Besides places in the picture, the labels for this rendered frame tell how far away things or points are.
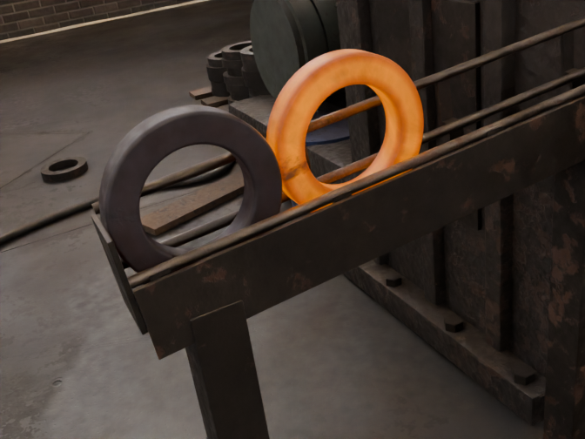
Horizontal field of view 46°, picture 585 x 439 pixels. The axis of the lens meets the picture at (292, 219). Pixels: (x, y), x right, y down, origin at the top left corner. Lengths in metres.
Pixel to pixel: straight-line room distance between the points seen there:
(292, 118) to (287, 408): 0.84
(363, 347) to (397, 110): 0.87
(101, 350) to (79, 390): 0.14
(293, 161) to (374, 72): 0.13
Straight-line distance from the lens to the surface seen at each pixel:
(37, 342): 1.85
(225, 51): 2.81
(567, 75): 1.00
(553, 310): 1.11
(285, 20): 2.03
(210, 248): 0.69
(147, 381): 1.59
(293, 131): 0.71
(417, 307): 1.55
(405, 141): 0.79
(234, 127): 0.68
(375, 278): 1.66
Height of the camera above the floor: 0.95
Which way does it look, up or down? 26 degrees down
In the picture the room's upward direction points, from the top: 8 degrees counter-clockwise
